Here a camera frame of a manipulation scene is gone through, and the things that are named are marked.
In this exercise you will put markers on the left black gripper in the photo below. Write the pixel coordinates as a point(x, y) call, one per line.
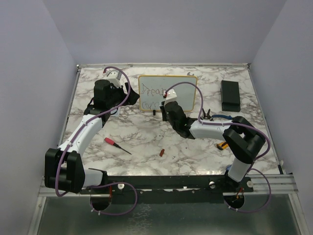
point(132, 98)

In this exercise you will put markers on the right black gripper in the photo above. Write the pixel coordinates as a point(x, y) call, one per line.
point(163, 110)

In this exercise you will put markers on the red marker cap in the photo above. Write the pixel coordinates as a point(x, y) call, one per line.
point(162, 152)

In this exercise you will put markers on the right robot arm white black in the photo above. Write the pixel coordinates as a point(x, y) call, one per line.
point(243, 139)

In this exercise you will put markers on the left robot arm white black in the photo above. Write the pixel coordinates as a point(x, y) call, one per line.
point(64, 168)

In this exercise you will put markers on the small white grey eraser pad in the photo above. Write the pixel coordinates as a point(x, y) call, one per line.
point(115, 112)

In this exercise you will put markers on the black rectangular box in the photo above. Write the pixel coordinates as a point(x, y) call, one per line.
point(230, 96)

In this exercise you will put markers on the yellow black utility knife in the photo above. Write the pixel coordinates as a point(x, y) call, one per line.
point(222, 145)

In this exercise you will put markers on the blue red marker pen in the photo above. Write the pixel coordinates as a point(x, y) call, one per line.
point(228, 168)

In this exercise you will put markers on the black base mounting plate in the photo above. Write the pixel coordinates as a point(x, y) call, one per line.
point(175, 189)

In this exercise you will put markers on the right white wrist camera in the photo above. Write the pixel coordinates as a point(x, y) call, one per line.
point(170, 96)

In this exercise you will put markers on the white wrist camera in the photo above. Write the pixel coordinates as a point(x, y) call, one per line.
point(170, 96)
point(114, 77)

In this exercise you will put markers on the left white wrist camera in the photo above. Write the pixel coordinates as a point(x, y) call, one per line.
point(114, 77)

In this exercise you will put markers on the black handled pliers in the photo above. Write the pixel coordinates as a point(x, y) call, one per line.
point(206, 115)

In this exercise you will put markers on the red handled screwdriver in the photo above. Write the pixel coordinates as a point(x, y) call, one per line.
point(111, 142)

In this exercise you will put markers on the blue handled pliers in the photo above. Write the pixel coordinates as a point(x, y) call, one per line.
point(222, 116)

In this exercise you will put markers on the aluminium table frame rail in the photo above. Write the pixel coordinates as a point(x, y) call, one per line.
point(166, 151)

